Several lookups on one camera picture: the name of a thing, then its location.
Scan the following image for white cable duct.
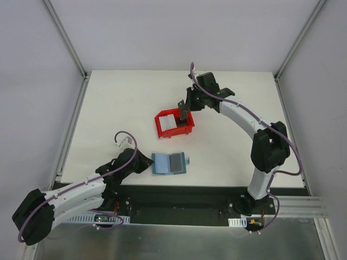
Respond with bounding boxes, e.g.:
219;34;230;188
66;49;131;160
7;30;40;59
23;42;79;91
228;217;247;228
65;213;130;225

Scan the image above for left white cable duct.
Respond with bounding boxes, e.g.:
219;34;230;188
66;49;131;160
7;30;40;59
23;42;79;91
65;213;130;225

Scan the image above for aluminium frame post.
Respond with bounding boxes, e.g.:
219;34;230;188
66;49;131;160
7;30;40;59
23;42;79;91
274;0;329;82
41;0;91;79

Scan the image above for red plastic bin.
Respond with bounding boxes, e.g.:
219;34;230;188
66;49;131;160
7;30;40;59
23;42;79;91
155;108;195;138

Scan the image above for blue leather card holder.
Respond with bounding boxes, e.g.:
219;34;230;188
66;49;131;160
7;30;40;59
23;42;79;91
152;152;190;176

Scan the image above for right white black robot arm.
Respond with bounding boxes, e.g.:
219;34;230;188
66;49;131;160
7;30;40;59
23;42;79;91
185;72;290;214

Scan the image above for dark credit card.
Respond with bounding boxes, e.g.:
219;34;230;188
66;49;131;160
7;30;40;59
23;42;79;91
177;100;189;121
169;153;183;173

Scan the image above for right aluminium frame post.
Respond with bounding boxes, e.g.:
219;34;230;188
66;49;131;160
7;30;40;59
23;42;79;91
274;0;329;82

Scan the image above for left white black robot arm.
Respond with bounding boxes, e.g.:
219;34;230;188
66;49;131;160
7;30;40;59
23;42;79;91
12;148;153;245

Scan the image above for left aluminium frame post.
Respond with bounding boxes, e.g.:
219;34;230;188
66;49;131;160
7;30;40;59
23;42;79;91
41;0;91;79

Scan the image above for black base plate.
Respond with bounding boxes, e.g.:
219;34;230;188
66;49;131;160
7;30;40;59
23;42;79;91
98;185;275;226

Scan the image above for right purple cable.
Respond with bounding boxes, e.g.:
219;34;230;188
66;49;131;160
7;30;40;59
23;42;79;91
189;62;303;239

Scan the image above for right white cable duct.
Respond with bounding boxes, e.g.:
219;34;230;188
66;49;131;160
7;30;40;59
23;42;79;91
228;217;247;228

